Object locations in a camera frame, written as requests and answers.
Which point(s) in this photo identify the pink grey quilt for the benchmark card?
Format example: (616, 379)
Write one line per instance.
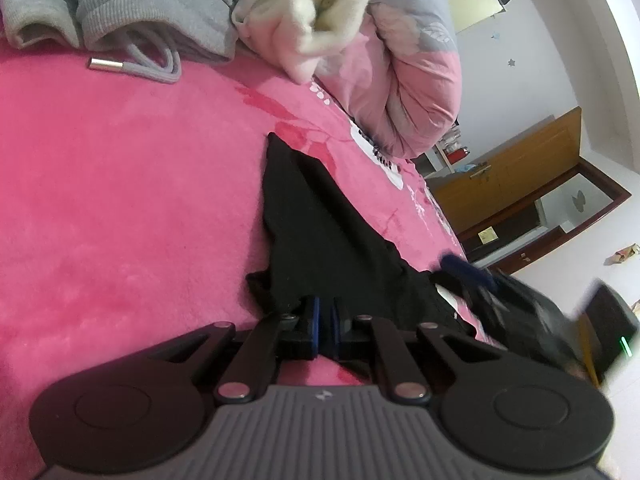
(415, 85)

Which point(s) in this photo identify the white cluttered desk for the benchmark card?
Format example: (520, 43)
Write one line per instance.
(452, 152)

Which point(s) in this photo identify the yellow sticky note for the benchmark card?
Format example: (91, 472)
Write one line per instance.
(487, 236)

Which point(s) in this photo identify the black t-shirt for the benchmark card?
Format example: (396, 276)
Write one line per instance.
(320, 240)

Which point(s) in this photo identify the pink floral blanket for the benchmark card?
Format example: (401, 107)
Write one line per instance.
(125, 185)

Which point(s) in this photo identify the cream fleece garment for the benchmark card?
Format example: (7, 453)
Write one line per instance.
(300, 15)

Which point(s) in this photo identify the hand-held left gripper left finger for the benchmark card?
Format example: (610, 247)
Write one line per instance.
(313, 327)

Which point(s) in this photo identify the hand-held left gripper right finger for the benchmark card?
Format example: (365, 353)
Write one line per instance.
(337, 330)

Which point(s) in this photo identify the brown door frame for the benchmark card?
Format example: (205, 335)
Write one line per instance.
(615, 187)

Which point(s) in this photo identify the grey hoodie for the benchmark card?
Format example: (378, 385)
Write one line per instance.
(150, 10)

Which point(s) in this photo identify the wooden door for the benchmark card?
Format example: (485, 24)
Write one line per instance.
(525, 170)

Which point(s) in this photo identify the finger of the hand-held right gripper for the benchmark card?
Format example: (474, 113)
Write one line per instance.
(465, 267)

